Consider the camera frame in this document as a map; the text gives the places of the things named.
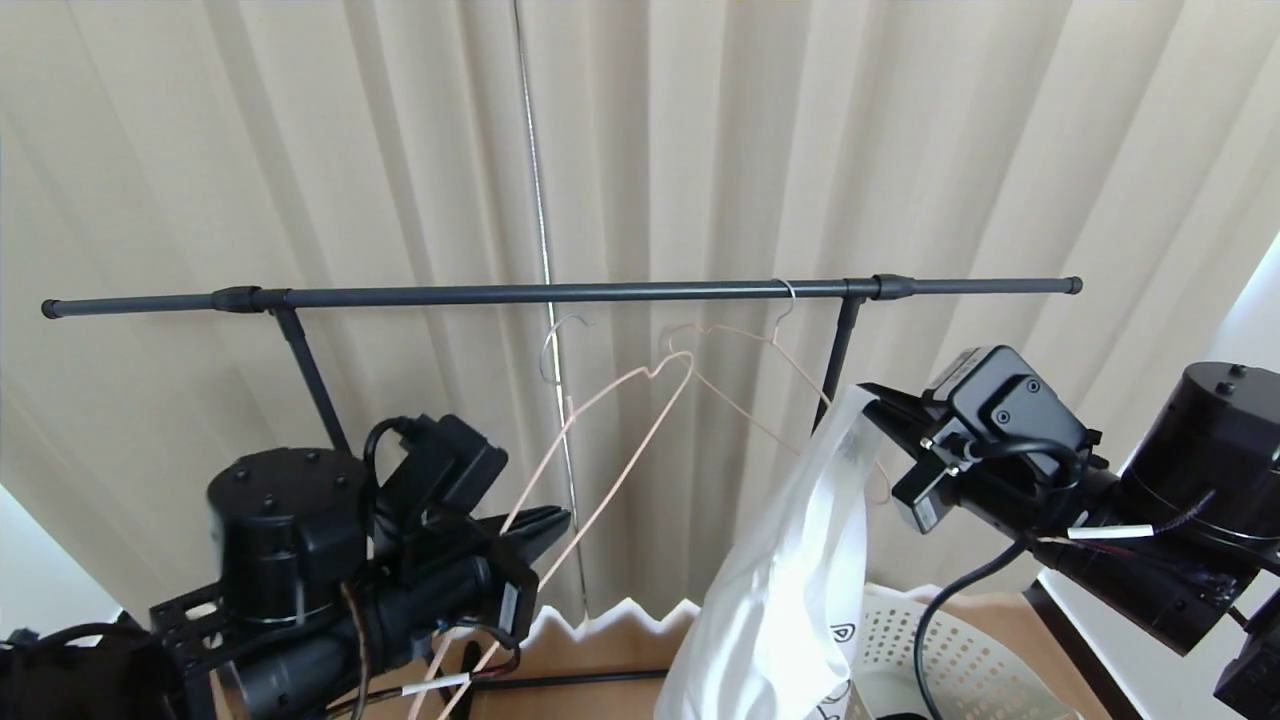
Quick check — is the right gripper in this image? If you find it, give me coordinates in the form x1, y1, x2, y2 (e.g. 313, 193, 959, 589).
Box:
858, 383, 1251, 656

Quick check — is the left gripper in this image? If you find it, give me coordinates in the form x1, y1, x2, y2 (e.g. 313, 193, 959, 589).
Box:
220, 545, 541, 720

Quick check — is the white printed t-shirt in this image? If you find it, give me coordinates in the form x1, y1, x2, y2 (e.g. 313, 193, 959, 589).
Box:
655, 385, 886, 720

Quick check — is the pink clothes hanger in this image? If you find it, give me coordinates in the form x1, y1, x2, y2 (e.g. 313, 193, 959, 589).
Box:
405, 315, 696, 720
668, 278, 893, 506

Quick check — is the white laundry basket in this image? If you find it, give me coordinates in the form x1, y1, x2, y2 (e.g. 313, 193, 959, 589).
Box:
845, 585, 1086, 720

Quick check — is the black clothes rack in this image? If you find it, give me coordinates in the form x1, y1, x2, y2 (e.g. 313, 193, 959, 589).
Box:
42, 275, 1083, 720

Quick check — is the beige curtain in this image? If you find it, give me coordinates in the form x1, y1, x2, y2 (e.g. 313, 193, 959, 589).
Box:
0, 0, 1280, 641

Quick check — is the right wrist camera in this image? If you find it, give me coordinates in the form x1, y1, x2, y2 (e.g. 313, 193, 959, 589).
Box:
925, 345, 1101, 476

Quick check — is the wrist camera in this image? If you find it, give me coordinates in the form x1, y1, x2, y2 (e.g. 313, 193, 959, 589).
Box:
925, 345, 1101, 476
362, 413, 509, 551

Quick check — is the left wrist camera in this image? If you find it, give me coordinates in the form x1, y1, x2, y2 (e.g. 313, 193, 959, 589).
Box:
362, 413, 509, 551

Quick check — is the black cable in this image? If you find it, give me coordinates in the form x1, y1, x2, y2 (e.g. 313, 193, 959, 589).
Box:
913, 437, 1089, 720

